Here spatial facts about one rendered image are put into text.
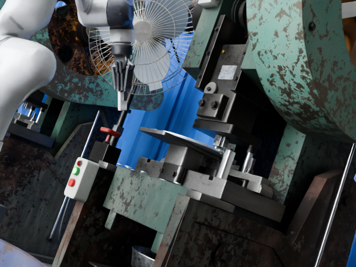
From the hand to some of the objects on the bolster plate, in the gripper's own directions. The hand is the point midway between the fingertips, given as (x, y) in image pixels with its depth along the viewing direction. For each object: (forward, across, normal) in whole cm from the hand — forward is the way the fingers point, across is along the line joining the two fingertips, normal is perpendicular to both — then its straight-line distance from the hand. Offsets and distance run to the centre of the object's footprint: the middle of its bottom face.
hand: (122, 100), depth 183 cm
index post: (+20, +50, +1) cm, 54 cm away
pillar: (+25, +42, +20) cm, 52 cm away
